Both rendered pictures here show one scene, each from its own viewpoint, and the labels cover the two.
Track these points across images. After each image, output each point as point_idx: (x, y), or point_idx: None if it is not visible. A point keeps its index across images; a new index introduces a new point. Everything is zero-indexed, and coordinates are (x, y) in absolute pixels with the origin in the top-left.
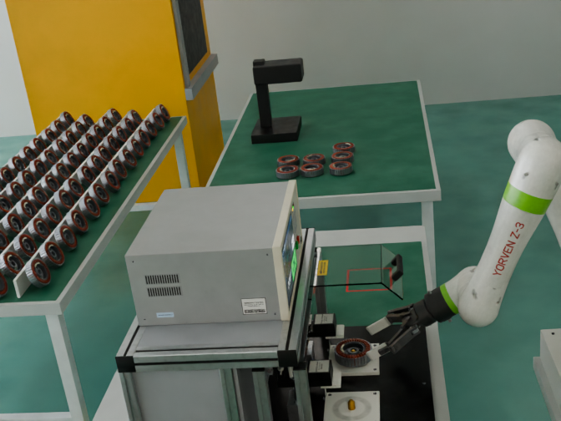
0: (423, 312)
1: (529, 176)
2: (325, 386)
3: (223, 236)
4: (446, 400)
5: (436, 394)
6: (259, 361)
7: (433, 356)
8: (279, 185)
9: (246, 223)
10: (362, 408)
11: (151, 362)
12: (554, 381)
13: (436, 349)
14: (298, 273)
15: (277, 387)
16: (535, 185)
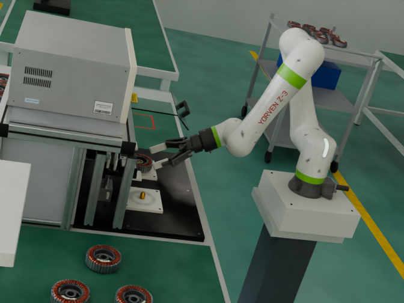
0: (197, 142)
1: (300, 62)
2: None
3: (89, 52)
4: (202, 204)
5: (195, 199)
6: (106, 146)
7: (189, 175)
8: (118, 29)
9: (104, 47)
10: (149, 199)
11: (23, 131)
12: (272, 201)
13: (190, 172)
14: None
15: None
16: (302, 68)
